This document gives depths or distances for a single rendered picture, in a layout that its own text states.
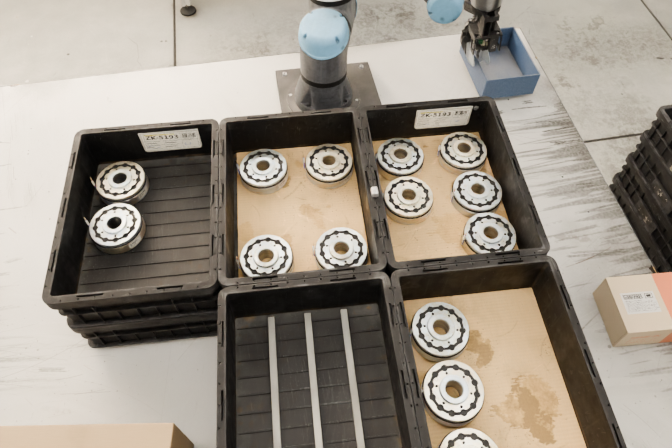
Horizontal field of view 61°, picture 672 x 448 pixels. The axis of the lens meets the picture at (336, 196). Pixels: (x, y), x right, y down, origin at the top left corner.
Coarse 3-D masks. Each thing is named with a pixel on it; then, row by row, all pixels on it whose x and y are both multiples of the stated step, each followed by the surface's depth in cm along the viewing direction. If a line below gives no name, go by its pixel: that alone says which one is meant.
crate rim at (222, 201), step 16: (288, 112) 121; (304, 112) 121; (320, 112) 122; (336, 112) 121; (352, 112) 121; (224, 128) 119; (224, 144) 116; (224, 160) 114; (224, 176) 111; (368, 176) 111; (224, 192) 109; (368, 192) 109; (224, 208) 107; (224, 224) 105; (224, 240) 103; (224, 256) 101; (384, 256) 101; (224, 272) 99; (304, 272) 99; (320, 272) 99; (336, 272) 99; (352, 272) 99; (384, 272) 102
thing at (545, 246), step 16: (496, 112) 121; (368, 128) 119; (368, 144) 116; (368, 160) 114; (512, 160) 114; (528, 192) 109; (384, 208) 107; (528, 208) 107; (384, 224) 107; (384, 240) 103; (544, 240) 103; (464, 256) 101; (480, 256) 101; (496, 256) 101; (512, 256) 101
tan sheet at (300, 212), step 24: (336, 144) 129; (288, 168) 125; (240, 192) 122; (288, 192) 122; (312, 192) 122; (336, 192) 122; (240, 216) 118; (264, 216) 118; (288, 216) 118; (312, 216) 118; (336, 216) 118; (360, 216) 118; (240, 240) 115; (288, 240) 115; (312, 240) 115; (312, 264) 112
